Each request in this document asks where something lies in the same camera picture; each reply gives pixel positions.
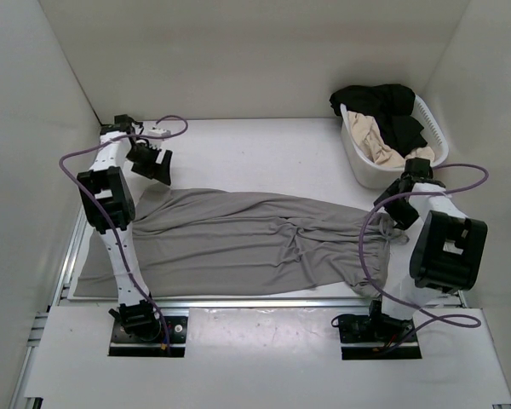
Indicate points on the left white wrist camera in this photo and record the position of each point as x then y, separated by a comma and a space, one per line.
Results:
159, 132

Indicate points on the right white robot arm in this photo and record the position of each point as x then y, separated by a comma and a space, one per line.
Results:
447, 253

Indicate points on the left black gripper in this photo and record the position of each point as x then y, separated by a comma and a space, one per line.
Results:
161, 172

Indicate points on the left aluminium rail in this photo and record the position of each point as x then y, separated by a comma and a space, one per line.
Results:
69, 226

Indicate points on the black trousers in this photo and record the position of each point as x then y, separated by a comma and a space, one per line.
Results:
391, 105

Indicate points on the aluminium rail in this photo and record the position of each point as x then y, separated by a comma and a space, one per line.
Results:
69, 226
265, 303
455, 300

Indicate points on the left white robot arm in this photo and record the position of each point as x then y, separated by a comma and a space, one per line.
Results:
110, 209

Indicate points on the white laundry basket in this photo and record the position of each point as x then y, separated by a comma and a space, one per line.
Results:
373, 176

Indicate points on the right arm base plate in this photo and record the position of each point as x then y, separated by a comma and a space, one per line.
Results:
366, 338

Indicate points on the beige trousers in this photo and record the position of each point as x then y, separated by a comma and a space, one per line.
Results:
367, 137

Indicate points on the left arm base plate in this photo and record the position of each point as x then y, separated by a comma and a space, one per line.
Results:
148, 339

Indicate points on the right aluminium rail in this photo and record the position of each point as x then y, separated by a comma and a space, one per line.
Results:
455, 300

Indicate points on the grey trousers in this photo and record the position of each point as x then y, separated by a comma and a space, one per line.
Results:
206, 242

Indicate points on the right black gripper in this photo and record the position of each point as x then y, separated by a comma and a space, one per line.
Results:
404, 219

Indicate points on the front aluminium rail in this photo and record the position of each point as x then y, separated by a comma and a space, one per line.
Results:
265, 303

